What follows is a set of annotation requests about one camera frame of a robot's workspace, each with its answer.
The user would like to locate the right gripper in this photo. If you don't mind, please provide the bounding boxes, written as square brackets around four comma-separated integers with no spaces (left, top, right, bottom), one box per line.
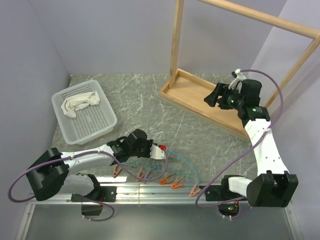
[204,82,245,111]

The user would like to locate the blue wire hanger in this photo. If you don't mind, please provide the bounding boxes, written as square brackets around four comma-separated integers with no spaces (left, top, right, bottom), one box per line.
[123,131,202,183]

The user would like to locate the white underwear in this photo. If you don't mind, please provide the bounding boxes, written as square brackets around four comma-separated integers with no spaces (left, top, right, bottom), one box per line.
[61,91,100,119]

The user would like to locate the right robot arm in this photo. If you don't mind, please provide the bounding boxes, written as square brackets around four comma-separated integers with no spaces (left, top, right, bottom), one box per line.
[204,79,299,208]

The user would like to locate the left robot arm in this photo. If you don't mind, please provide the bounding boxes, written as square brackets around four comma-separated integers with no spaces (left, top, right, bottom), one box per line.
[26,129,165,201]

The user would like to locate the pink clothespin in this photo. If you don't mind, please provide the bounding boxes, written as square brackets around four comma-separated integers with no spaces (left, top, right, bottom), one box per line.
[188,181,201,197]
[112,166,123,178]
[136,167,146,182]

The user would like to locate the purple clothespin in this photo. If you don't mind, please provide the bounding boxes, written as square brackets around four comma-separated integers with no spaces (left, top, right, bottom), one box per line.
[143,169,153,182]

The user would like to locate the pink clothespin leftmost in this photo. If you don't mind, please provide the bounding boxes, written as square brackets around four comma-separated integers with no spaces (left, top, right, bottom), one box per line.
[112,166,123,178]

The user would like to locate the orange clothespin left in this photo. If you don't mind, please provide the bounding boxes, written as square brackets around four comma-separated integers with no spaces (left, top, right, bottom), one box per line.
[159,174,172,185]

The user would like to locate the orange clothespin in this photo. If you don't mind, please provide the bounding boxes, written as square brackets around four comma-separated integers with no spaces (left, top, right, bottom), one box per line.
[171,177,184,189]
[159,174,172,185]

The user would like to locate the orange clothespin right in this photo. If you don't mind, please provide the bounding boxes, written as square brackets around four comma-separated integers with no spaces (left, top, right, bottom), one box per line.
[171,177,184,189]

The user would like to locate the white plastic basket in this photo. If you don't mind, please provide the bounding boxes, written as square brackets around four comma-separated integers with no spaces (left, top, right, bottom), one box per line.
[51,79,118,145]

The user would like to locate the pink clothespin rightmost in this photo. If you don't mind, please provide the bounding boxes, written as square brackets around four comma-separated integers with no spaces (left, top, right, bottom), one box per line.
[188,181,201,197]

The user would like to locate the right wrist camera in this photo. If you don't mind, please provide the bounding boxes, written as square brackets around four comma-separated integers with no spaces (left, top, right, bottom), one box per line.
[228,68,247,90]

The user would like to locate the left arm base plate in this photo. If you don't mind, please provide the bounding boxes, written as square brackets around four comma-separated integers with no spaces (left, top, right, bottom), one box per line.
[70,186,117,203]

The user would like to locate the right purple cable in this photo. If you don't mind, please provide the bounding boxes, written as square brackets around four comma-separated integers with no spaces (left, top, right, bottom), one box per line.
[194,69,285,220]

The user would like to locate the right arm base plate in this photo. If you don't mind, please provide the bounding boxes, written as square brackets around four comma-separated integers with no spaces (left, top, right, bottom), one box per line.
[204,184,242,202]

